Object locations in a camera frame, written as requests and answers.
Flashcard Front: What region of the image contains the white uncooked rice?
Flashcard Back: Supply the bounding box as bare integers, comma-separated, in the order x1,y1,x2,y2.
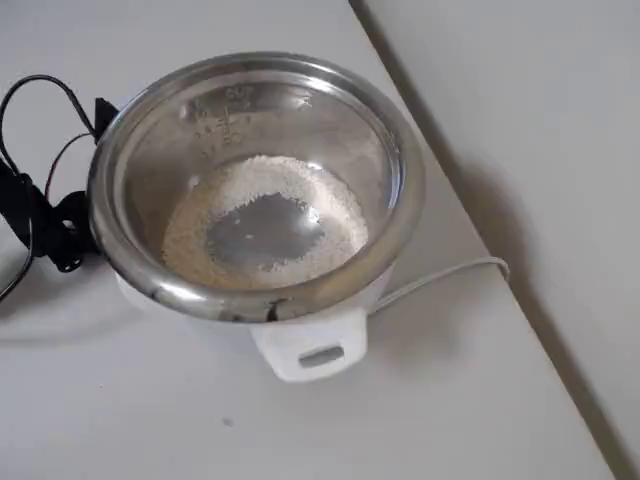
162,154,371,291

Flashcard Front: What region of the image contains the white electric rice cooker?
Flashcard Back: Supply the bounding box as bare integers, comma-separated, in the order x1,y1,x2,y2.
87,52,426,384

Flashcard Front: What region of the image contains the stainless steel inner pot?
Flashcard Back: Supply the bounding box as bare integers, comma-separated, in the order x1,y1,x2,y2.
107,64,404,301

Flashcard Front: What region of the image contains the white power cord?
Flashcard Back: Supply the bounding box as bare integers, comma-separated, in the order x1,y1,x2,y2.
372,255,511,314

